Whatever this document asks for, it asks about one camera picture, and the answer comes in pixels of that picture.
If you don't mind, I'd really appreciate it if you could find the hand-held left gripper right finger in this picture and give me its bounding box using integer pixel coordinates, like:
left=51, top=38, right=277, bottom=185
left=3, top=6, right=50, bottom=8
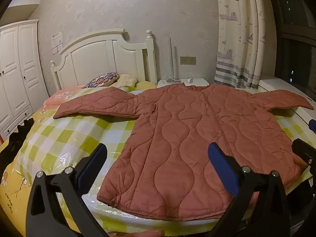
left=208, top=142, right=290, bottom=237

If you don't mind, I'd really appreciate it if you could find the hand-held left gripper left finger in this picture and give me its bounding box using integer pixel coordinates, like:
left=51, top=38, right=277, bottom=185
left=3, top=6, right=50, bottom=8
left=25, top=143, right=109, bottom=237

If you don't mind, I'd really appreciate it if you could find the rust quilted jacket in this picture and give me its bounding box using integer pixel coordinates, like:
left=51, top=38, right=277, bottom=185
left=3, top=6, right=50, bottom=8
left=53, top=83, right=314, bottom=221

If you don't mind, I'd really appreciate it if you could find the person's left hand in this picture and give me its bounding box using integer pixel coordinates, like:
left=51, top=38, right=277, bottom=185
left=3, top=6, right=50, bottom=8
left=109, top=229, right=165, bottom=237

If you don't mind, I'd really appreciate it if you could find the green checked bed sheet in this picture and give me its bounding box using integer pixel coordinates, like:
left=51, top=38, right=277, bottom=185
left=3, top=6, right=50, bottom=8
left=15, top=85, right=316, bottom=236

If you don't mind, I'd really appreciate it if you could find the white window seat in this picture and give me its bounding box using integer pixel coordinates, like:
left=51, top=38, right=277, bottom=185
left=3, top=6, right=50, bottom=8
left=257, top=78, right=316, bottom=134

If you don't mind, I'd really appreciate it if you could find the black cloth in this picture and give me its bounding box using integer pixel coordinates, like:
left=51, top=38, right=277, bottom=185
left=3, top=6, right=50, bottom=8
left=0, top=118, right=35, bottom=178

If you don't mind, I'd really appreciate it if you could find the yellow floral blanket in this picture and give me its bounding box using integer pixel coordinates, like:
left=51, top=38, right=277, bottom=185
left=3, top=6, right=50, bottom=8
left=0, top=99, right=62, bottom=229

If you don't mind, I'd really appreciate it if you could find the dark window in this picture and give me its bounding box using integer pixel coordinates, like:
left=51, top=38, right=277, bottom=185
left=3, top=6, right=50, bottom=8
left=268, top=0, right=316, bottom=93

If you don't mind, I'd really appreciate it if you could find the floral patterned pillow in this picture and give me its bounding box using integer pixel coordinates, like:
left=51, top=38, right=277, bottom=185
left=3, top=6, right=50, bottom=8
left=85, top=72, right=120, bottom=89

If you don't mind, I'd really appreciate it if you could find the white nightstand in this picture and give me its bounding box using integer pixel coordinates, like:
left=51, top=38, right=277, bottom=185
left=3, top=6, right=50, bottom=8
left=157, top=78, right=210, bottom=88

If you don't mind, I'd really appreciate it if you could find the pale yellow pillow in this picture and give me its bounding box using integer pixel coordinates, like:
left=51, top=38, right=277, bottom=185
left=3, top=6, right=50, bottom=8
left=116, top=74, right=138, bottom=87

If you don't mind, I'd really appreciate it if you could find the yellow cushion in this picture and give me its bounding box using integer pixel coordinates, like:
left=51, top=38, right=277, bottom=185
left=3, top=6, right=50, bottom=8
left=135, top=81, right=157, bottom=91

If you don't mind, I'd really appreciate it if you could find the white wooden headboard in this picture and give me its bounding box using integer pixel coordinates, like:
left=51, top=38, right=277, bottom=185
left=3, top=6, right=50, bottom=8
left=50, top=28, right=158, bottom=91

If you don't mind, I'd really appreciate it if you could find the boat print curtain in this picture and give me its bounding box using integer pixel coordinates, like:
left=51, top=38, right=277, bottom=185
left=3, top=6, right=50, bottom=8
left=215, top=0, right=269, bottom=89

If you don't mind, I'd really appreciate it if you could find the white wardrobe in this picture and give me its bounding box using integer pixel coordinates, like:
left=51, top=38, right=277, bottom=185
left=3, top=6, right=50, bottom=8
left=0, top=19, right=50, bottom=142

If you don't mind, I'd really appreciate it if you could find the white stick lamp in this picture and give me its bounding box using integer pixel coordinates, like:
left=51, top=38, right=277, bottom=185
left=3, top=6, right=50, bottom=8
left=166, top=38, right=182, bottom=83

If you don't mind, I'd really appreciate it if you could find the paper wall notice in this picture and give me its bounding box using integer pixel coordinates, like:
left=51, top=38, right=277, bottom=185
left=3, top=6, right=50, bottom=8
left=51, top=31, right=64, bottom=47

